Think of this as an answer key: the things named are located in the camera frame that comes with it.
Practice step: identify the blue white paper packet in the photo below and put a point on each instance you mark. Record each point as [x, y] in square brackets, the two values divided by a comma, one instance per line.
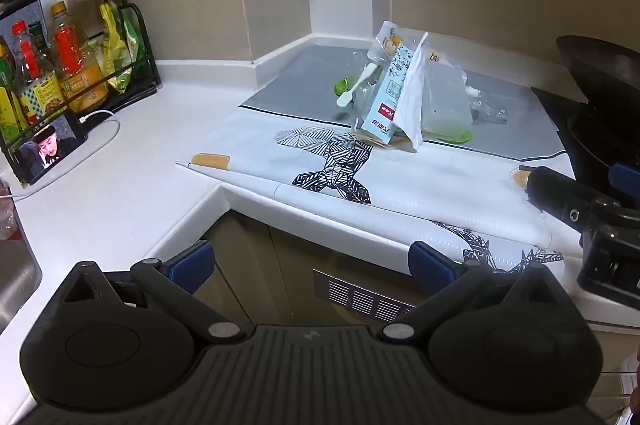
[385, 105]

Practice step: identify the green yellow snack bags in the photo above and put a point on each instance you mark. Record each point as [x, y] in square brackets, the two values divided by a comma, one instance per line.
[117, 45]

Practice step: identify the red plastic bag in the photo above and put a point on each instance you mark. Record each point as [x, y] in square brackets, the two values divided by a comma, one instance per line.
[6, 210]

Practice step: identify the clear plastic container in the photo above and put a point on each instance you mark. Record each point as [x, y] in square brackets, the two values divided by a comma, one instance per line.
[445, 95]

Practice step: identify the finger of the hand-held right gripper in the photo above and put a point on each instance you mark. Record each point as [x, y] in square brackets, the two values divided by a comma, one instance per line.
[555, 192]
[627, 180]

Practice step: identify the deer print counter mat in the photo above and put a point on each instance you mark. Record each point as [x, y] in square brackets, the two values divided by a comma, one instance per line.
[450, 185]

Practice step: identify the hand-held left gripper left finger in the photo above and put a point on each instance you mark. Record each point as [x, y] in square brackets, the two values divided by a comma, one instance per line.
[192, 265]

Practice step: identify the grey cabinet vent grille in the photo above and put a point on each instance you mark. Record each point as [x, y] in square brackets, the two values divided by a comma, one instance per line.
[360, 297]

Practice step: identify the yellow cap green bottle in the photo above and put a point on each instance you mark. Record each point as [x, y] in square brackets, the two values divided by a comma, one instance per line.
[7, 95]

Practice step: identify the clear plastic wrap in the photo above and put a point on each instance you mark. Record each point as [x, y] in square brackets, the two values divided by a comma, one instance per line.
[487, 107]

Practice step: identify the white plastic spoon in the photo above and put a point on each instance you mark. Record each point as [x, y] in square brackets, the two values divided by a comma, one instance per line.
[357, 85]

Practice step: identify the beige kitchen cabinet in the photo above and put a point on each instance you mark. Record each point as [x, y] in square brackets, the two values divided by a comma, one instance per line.
[280, 255]

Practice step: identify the white plastic bag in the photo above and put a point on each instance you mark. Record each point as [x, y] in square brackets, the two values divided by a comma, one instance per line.
[412, 105]

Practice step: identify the black smartphone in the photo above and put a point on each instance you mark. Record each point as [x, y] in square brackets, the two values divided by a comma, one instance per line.
[50, 147]

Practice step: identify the black wok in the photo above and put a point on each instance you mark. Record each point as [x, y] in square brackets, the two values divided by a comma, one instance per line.
[605, 65]

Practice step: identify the red cap sauce bottle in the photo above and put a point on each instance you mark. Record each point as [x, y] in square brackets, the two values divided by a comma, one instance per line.
[30, 60]

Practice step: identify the small green plastic piece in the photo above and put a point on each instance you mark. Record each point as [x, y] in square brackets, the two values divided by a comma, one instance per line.
[342, 84]

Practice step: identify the dark glass bottle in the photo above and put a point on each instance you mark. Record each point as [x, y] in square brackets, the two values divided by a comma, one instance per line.
[37, 36]

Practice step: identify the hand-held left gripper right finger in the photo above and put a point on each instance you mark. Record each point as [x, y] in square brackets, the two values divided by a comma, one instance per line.
[430, 265]

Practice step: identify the steel sink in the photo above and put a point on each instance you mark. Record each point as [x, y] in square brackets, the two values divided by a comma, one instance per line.
[15, 285]

